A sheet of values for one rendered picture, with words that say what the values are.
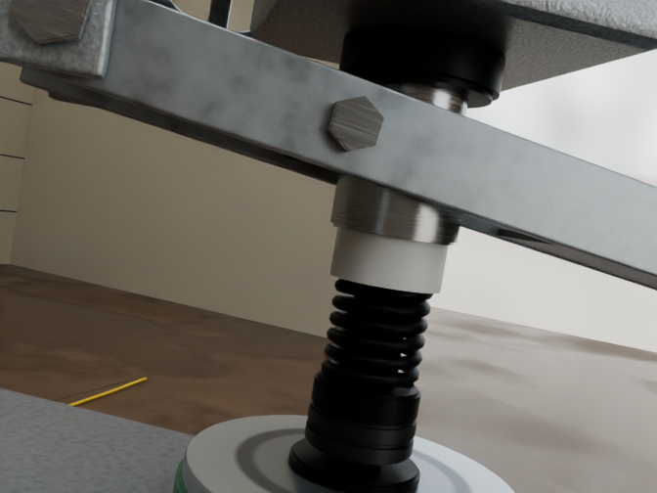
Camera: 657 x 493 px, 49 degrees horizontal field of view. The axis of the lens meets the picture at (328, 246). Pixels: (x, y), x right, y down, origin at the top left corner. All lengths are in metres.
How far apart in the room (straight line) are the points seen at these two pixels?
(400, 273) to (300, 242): 5.28
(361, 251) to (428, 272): 0.04
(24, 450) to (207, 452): 0.14
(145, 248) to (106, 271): 0.45
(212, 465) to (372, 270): 0.15
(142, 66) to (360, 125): 0.11
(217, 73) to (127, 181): 6.18
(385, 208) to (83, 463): 0.27
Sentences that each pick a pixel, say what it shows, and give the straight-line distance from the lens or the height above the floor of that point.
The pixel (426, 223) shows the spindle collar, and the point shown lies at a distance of 0.42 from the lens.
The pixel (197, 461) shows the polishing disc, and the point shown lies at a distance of 0.45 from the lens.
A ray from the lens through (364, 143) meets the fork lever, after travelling 0.37.
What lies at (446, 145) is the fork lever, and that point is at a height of 1.04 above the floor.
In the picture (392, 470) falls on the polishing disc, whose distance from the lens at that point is 0.47.
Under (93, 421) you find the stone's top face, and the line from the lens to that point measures 0.61.
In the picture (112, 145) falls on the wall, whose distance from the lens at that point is 6.68.
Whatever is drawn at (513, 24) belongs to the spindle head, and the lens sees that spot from 0.39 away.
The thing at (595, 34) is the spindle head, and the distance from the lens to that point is 0.40.
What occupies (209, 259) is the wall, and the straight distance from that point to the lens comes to 6.07.
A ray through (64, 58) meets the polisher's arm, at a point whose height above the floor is 1.04.
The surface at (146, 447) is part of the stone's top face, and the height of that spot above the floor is 0.80.
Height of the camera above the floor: 1.00
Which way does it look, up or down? 3 degrees down
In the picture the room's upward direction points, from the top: 9 degrees clockwise
